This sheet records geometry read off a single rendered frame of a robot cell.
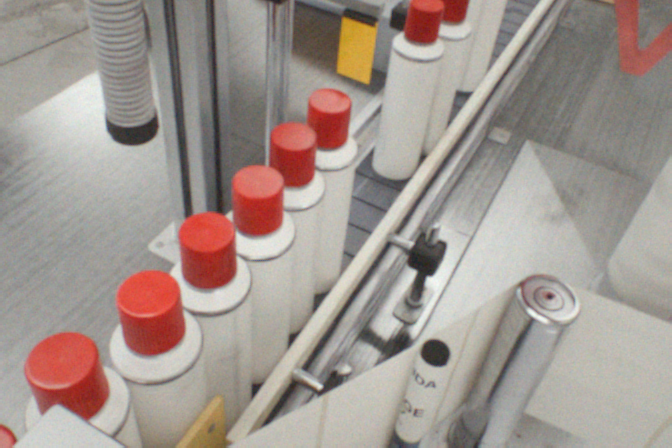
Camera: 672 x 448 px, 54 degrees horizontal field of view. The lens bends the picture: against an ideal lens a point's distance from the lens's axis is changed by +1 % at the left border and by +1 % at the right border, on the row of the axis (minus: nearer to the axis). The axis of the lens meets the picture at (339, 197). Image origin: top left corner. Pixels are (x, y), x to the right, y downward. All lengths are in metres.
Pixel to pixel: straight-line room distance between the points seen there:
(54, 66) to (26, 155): 1.75
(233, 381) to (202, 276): 0.11
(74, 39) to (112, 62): 2.33
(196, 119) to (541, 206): 0.39
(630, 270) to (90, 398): 0.46
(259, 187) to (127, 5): 0.13
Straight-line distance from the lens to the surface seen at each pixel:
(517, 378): 0.45
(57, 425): 0.26
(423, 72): 0.65
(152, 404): 0.40
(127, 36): 0.42
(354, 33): 0.53
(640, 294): 0.63
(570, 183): 0.81
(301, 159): 0.44
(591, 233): 0.75
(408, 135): 0.69
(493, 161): 0.88
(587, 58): 1.17
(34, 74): 2.57
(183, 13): 0.53
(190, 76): 0.56
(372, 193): 0.72
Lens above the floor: 1.36
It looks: 43 degrees down
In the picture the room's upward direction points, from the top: 7 degrees clockwise
